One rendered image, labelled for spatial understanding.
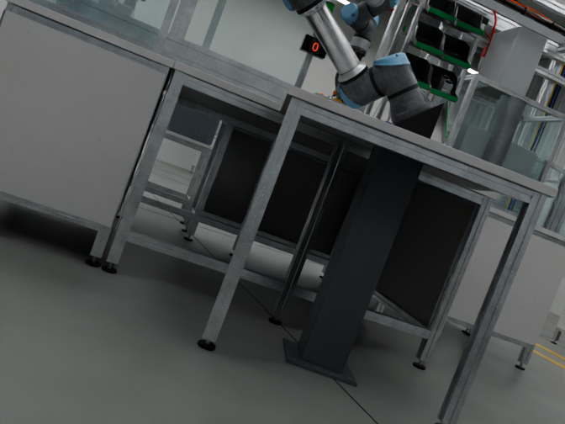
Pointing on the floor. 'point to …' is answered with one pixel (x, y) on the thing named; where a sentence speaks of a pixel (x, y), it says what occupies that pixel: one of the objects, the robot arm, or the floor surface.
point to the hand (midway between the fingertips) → (339, 97)
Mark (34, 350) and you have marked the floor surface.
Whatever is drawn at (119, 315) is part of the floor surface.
